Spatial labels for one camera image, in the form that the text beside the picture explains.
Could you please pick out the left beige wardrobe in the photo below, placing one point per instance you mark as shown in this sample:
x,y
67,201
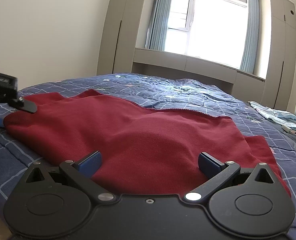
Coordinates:
x,y
119,36

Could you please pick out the blue plaid floral quilt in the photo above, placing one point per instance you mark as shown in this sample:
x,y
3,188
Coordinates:
x,y
157,93

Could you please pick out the right blue curtain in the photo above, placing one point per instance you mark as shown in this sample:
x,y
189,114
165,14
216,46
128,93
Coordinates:
x,y
252,37

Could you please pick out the window with white frame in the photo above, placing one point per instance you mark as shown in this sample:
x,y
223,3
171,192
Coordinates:
x,y
212,30

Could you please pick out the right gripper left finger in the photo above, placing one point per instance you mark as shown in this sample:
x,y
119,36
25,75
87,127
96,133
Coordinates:
x,y
79,174

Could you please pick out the light blue patterned pillow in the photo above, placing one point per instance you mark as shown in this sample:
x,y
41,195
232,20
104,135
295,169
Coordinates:
x,y
283,118

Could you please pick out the beige wardrobe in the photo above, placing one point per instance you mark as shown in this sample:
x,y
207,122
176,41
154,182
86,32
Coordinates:
x,y
119,36
282,55

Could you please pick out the right beige wardrobe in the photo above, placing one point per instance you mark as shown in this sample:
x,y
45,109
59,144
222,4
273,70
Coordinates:
x,y
282,55

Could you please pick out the red knit sweater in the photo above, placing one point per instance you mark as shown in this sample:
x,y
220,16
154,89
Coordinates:
x,y
144,151

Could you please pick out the left blue curtain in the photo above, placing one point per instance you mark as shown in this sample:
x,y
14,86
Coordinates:
x,y
158,25

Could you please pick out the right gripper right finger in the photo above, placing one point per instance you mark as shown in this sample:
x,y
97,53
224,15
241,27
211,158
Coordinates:
x,y
219,176

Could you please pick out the blue curtain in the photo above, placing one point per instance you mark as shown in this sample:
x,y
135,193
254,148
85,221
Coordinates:
x,y
252,37
158,25

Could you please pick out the beige window sill cabinet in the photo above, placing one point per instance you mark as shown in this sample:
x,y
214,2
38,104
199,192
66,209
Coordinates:
x,y
244,86

